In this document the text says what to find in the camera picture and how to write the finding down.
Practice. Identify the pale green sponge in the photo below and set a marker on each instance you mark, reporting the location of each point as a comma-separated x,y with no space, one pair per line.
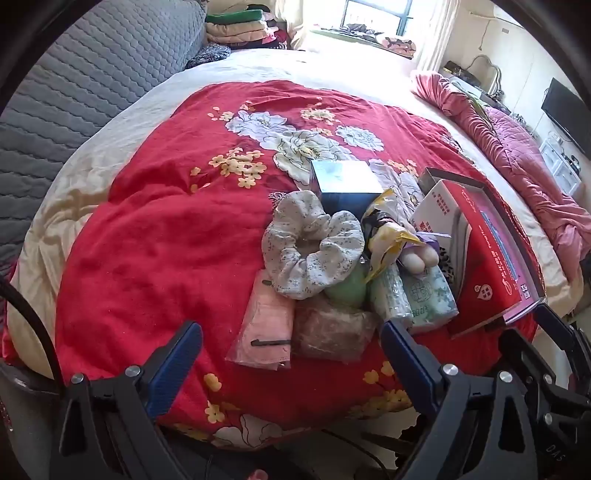
346,288

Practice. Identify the floral fabric scrunchie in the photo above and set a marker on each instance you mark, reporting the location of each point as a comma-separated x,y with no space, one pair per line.
300,221

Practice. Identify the green tissue pack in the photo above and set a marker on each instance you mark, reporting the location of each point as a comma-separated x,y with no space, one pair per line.
431,300
390,295

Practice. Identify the pink towel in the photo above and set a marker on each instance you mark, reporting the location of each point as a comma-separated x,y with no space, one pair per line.
265,323

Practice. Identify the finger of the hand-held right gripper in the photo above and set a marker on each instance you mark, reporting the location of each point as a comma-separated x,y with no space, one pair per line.
554,325
521,348

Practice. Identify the green cloth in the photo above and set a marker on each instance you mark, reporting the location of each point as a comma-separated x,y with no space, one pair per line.
464,90

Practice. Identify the dark blue box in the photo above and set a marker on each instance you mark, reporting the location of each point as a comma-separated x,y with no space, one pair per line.
341,180

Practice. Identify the heart-shaped mirror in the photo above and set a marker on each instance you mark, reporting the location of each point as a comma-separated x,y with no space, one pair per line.
489,64

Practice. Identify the teddy bear with purple ribbon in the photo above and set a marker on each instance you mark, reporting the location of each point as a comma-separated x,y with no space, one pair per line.
418,261

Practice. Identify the cream bed sheet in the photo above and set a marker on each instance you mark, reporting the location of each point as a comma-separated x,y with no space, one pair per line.
138,106

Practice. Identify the pink quilt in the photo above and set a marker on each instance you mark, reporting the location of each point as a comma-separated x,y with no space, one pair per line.
521,157

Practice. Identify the window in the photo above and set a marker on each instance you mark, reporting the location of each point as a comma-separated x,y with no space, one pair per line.
374,14

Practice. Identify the red floral blanket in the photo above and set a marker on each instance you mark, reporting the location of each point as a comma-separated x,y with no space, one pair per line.
161,230

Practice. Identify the floral cushion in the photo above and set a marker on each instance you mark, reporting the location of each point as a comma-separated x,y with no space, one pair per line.
397,45

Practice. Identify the white drawer cabinet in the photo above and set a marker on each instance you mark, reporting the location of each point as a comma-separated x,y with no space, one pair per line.
561,166

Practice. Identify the brown cloth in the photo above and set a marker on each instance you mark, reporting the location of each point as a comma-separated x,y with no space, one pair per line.
332,330

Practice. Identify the dark patterned cloth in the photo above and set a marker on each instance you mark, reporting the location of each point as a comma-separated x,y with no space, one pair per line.
207,54

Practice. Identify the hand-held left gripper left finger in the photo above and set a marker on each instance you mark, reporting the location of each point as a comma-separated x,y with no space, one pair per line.
175,364

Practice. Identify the cream curtain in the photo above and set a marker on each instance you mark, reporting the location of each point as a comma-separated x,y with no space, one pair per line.
438,32
304,23

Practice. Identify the yellow white snack packet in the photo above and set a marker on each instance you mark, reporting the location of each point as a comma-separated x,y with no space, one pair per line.
388,230

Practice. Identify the stack of folded clothes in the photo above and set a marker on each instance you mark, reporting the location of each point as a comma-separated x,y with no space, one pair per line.
235,27

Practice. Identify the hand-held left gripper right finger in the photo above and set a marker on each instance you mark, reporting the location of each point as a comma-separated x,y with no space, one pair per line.
411,364

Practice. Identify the shallow cardboard tray pink inside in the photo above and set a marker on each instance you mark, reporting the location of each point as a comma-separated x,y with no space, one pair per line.
508,240

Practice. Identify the cluttered dresser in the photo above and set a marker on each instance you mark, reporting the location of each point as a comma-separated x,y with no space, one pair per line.
480,87

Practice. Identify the grey quilted headboard cover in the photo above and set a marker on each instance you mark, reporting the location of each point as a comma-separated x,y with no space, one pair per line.
92,69

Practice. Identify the black television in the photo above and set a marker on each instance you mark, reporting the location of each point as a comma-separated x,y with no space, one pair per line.
565,110

